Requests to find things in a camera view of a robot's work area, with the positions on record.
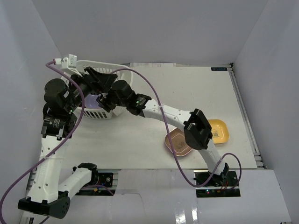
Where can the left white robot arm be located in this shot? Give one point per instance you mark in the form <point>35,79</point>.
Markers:
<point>47,196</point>

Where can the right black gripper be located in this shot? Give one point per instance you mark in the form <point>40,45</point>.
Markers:
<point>104,101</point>

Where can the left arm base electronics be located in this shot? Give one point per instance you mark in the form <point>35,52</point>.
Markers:
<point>106,180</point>

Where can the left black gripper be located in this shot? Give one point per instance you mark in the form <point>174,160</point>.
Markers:
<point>92,77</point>

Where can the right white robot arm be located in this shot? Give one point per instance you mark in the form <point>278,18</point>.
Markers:
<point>194,125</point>

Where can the lavender square plate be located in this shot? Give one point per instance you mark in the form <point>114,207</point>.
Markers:
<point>91,101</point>

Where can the pink panda square plate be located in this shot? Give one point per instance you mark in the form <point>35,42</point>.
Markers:
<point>179,144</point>

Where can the yellow panda plate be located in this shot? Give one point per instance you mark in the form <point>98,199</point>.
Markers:
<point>219,131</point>

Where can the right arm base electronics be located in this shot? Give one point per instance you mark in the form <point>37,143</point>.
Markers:
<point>229,188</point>

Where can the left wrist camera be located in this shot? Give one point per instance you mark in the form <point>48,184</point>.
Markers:
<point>68,64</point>

